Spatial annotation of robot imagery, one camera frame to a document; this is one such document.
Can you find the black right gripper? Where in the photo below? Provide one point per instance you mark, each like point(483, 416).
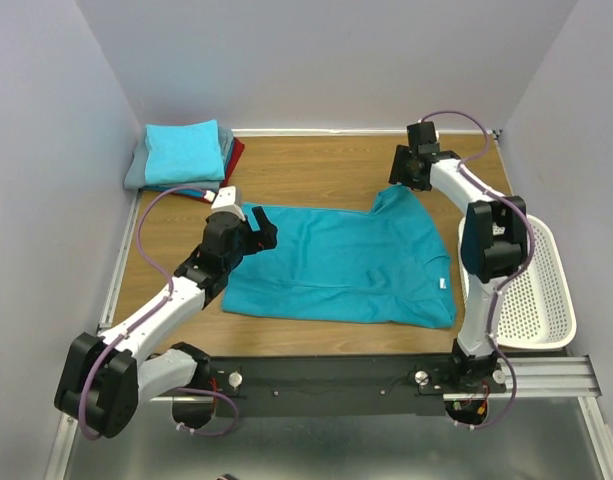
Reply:
point(400, 157)

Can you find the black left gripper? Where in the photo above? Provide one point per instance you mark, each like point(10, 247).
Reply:
point(263, 239)

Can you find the teal t-shirt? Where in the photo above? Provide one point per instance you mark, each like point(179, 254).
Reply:
point(387, 264)

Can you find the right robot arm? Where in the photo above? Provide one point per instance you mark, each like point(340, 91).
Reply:
point(496, 245)

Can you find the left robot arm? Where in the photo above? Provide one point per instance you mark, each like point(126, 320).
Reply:
point(107, 377)

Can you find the folded red t-shirt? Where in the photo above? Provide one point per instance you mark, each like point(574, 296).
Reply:
point(234, 157)

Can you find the folded light blue t-shirt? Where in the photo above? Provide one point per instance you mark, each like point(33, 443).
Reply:
point(183, 153)

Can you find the folded grey t-shirt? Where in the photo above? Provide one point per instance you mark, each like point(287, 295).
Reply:
point(135, 177)

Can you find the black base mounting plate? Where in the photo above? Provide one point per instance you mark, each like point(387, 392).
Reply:
point(335, 386)

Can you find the white perforated laundry basket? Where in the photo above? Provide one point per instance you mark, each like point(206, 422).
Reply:
point(536, 312)

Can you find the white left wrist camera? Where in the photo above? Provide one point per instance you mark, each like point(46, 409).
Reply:
point(227, 200)

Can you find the aluminium rail frame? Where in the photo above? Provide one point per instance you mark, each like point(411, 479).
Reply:
point(527, 376)

